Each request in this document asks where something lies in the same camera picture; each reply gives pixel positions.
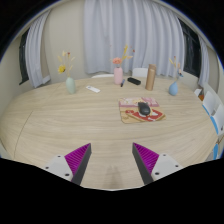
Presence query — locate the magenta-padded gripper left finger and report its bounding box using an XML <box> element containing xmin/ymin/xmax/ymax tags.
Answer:
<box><xmin>42</xmin><ymin>142</ymin><xmax>92</xmax><ymax>186</ymax></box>

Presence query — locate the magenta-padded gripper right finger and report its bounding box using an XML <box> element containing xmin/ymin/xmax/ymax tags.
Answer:
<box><xmin>132</xmin><ymin>142</ymin><xmax>183</xmax><ymax>186</ymax></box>

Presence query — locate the black computer mouse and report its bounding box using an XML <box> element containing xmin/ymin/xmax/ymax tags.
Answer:
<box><xmin>137</xmin><ymin>101</ymin><xmax>152</xmax><ymax>117</ymax></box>

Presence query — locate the cartoon print mouse pad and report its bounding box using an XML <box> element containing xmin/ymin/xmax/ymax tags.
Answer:
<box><xmin>118</xmin><ymin>96</ymin><xmax>167</xmax><ymax>125</ymax></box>

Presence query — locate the blue vase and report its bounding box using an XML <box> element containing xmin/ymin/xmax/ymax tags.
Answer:
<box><xmin>168</xmin><ymin>81</ymin><xmax>179</xmax><ymax>97</ymax></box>

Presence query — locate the white chairs group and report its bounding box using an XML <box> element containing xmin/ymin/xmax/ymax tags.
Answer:
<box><xmin>194</xmin><ymin>87</ymin><xmax>224</xmax><ymax>161</ymax></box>

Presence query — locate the pale green vase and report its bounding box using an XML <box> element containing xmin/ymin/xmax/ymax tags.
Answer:
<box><xmin>65</xmin><ymin>76</ymin><xmax>77</xmax><ymax>95</ymax></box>

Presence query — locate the white remote control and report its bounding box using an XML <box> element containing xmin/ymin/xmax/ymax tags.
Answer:
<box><xmin>85</xmin><ymin>85</ymin><xmax>102</xmax><ymax>94</ymax></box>

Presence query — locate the bronze drink bottle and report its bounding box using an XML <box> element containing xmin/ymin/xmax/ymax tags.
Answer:
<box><xmin>144</xmin><ymin>63</ymin><xmax>157</xmax><ymax>92</ymax></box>

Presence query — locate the black rectangular box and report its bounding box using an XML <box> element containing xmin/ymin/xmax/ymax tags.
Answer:
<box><xmin>126</xmin><ymin>76</ymin><xmax>142</xmax><ymax>86</ymax></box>

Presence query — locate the beige dried flower bunch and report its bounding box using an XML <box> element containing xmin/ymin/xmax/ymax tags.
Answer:
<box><xmin>168</xmin><ymin>55</ymin><xmax>184</xmax><ymax>84</ymax></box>

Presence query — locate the pink vase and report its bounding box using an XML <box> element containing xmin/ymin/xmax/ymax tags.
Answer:
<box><xmin>113</xmin><ymin>67</ymin><xmax>124</xmax><ymax>86</ymax></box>

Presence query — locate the yellow dried flower bunch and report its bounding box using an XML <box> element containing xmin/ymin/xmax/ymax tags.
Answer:
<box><xmin>57</xmin><ymin>50</ymin><xmax>76</xmax><ymax>79</ymax></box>

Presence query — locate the narrow white curtain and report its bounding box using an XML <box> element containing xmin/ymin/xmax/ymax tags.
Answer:
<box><xmin>24</xmin><ymin>9</ymin><xmax>53</xmax><ymax>89</ymax></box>
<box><xmin>198</xmin><ymin>34</ymin><xmax>210</xmax><ymax>88</ymax></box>

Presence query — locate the dark window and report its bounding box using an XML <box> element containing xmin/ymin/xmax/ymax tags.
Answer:
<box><xmin>18</xmin><ymin>29</ymin><xmax>31</xmax><ymax>85</ymax></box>
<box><xmin>178</xmin><ymin>18</ymin><xmax>202</xmax><ymax>78</ymax></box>

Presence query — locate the wide white curtain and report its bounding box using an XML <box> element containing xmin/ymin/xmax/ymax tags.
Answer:
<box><xmin>83</xmin><ymin>0</ymin><xmax>185</xmax><ymax>78</ymax></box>

